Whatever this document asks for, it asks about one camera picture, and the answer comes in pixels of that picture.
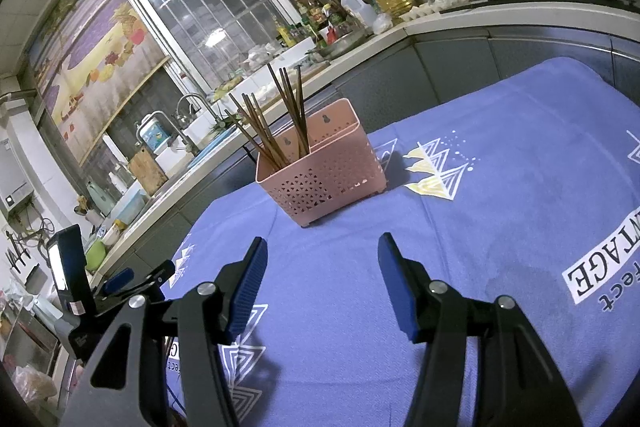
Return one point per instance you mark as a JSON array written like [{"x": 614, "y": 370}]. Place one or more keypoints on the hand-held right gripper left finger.
[{"x": 245, "y": 292}]

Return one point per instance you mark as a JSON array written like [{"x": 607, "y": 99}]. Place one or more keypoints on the bamboo cutting board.
[{"x": 147, "y": 172}]

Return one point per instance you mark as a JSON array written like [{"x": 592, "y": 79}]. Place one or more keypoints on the white plastic tub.
[{"x": 285, "y": 57}]

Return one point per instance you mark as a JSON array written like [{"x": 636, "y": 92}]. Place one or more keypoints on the pink perforated utensil holder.
[{"x": 320, "y": 177}]

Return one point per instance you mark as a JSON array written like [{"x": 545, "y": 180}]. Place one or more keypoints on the bundle of wooden chopsticks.
[{"x": 303, "y": 139}]

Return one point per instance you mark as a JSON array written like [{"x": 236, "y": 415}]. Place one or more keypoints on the fruit print wall poster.
[{"x": 95, "y": 52}]

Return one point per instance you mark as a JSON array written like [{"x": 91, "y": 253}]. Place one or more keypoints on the blue plastic basin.
[{"x": 212, "y": 149}]

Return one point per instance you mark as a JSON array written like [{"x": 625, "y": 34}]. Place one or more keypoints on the group of condiment bottles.
[{"x": 310, "y": 19}]

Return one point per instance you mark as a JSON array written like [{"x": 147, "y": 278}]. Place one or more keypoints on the barred kitchen window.
[{"x": 210, "y": 7}]

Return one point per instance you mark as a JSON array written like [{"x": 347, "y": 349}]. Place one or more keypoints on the pale green kettle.
[{"x": 100, "y": 197}]

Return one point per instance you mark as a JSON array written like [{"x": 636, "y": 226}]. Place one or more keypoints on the white plastic jug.
[{"x": 357, "y": 9}]

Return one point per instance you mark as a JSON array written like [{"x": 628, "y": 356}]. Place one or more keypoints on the grey kitchen counter cabinet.
[{"x": 450, "y": 57}]

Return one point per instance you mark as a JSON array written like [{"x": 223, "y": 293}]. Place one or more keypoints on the blue printed tablecloth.
[{"x": 475, "y": 207}]

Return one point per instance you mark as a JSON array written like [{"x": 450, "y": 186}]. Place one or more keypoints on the white utensil cup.
[{"x": 92, "y": 217}]

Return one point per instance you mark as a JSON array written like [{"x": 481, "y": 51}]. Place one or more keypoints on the white egg tray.
[{"x": 430, "y": 9}]

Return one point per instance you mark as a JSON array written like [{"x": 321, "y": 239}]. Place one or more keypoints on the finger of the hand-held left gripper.
[
  {"x": 155, "y": 274},
  {"x": 119, "y": 283}
]

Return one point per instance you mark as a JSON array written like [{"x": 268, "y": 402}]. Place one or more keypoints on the white water heater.
[{"x": 15, "y": 177}]

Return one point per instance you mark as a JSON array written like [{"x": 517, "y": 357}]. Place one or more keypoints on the clear plastic container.
[{"x": 382, "y": 23}]

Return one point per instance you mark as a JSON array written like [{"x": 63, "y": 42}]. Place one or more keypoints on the steel basin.
[{"x": 340, "y": 46}]

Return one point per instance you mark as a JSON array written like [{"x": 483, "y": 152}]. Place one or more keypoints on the green bowl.
[{"x": 96, "y": 256}]

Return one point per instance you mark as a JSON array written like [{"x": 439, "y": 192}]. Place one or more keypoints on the metal flue pipe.
[{"x": 20, "y": 94}]

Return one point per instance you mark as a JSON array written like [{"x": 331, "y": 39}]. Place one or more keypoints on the steel gooseneck faucet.
[{"x": 192, "y": 95}]

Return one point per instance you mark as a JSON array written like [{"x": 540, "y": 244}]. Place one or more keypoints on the clear plastic bag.
[{"x": 35, "y": 382}]

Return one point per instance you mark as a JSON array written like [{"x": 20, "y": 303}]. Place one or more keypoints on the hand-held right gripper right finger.
[{"x": 400, "y": 292}]

